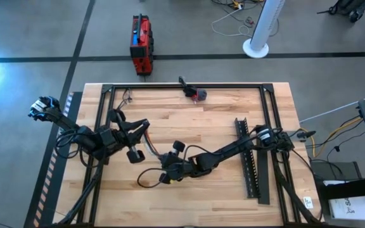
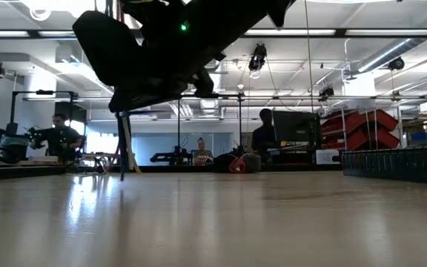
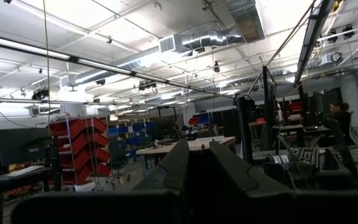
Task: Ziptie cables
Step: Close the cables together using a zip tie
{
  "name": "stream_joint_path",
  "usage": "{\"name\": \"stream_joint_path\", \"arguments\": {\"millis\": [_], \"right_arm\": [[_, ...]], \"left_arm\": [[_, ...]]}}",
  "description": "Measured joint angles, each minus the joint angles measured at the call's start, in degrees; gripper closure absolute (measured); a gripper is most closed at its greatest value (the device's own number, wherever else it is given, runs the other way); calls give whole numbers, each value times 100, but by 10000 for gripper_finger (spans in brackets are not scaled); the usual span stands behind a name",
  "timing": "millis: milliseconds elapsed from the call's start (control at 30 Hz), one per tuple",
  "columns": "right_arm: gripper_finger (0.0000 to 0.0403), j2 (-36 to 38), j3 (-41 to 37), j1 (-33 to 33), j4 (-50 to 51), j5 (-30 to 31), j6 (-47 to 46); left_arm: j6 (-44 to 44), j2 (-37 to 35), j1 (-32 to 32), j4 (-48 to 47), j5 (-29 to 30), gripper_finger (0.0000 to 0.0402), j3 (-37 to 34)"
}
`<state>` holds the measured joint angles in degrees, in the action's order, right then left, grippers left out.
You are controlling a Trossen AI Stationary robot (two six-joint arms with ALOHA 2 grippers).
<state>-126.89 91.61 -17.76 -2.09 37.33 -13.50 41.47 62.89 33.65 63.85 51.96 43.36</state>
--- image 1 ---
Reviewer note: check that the red and black tool case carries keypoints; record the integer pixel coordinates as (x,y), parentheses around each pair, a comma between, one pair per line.
(141,47)

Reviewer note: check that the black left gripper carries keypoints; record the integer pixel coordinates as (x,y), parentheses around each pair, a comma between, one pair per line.
(116,139)

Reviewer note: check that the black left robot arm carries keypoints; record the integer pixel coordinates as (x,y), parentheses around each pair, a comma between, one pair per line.
(60,118)

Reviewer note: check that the white pole with base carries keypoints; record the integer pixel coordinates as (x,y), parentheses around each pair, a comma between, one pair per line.
(265,25)

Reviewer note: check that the black raceway cover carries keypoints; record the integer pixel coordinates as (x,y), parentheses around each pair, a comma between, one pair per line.
(263,183)

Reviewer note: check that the black aluminium rig frame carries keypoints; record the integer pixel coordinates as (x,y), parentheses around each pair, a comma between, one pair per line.
(185,85)

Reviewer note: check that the black horizontal bar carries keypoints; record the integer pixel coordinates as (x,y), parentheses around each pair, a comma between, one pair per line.
(353,187)

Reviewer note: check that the white paper sheet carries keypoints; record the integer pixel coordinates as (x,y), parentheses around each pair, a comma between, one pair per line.
(350,209)

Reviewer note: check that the black floor box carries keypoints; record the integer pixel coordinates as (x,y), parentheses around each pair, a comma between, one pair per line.
(328,171)

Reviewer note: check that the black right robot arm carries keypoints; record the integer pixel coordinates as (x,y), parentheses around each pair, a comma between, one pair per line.
(230,149)

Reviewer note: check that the white table sticker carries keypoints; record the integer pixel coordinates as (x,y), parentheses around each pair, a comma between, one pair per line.
(308,202)

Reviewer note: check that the black wheeled cart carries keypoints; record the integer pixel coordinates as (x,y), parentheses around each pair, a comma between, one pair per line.
(348,6)

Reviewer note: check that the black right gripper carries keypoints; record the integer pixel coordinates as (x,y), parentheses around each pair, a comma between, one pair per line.
(182,166)

